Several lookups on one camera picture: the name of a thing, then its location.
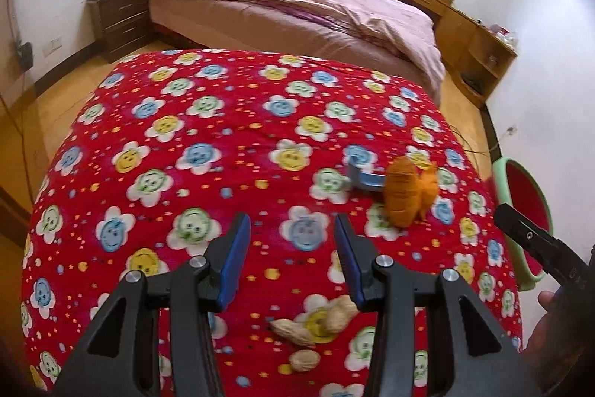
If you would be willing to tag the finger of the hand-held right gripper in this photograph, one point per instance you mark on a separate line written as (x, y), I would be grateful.
(525, 232)

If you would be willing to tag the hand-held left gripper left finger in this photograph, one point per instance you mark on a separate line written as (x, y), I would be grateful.
(232, 257)

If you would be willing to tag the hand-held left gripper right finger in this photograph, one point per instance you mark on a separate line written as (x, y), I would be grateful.
(351, 262)

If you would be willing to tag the peanut shell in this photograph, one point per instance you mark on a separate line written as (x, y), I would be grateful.
(304, 361)
(293, 332)
(339, 315)

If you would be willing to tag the person's right hand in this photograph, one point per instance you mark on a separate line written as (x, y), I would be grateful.
(553, 322)

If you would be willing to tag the light blue plastic piece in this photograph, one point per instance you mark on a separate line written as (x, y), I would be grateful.
(365, 179)

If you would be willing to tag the orange foam net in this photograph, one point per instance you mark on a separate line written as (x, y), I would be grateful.
(406, 192)

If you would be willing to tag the red smiley flower blanket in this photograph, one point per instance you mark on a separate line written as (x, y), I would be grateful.
(186, 122)

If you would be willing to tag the white bottles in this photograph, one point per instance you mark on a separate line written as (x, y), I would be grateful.
(503, 35)

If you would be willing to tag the long wooden cabinet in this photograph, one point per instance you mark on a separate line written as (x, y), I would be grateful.
(460, 39)

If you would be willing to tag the wooden wardrobe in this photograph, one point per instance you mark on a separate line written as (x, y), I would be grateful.
(11, 215)

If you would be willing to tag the dark wooden nightstand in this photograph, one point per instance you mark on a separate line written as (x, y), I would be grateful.
(121, 20)

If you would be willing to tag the black power adapter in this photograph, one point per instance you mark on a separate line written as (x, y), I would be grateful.
(25, 56)

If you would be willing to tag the white wall socket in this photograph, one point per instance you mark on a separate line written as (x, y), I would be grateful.
(53, 45)
(511, 130)

